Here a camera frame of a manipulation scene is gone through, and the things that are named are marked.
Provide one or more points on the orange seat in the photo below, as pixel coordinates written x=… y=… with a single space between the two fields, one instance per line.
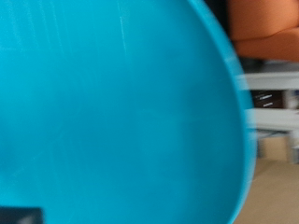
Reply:
x=264 y=28

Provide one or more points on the blue plate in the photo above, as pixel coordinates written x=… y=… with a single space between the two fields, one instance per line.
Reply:
x=118 y=109

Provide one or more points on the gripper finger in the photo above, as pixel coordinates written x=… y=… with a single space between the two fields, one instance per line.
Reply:
x=18 y=216

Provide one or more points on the white shelf unit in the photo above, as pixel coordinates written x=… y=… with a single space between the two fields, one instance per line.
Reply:
x=274 y=119

